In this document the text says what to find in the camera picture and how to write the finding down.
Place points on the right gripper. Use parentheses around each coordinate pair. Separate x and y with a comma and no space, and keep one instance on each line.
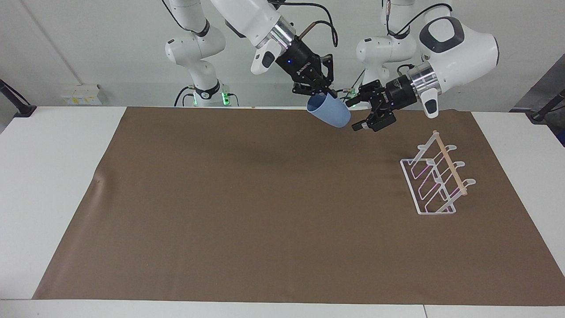
(302,62)

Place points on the black stand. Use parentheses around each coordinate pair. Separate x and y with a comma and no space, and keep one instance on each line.
(547,108)
(17,104)

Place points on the blue cup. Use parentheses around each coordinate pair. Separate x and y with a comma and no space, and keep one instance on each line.
(331,112)

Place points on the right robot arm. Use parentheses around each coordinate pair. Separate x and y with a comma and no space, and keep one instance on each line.
(247,17)

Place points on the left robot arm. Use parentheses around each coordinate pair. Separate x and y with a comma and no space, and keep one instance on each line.
(468,48)

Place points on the white wall outlet box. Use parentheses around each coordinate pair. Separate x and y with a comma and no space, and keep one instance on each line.
(84,95)

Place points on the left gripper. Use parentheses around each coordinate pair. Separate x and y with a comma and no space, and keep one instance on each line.
(397,95)

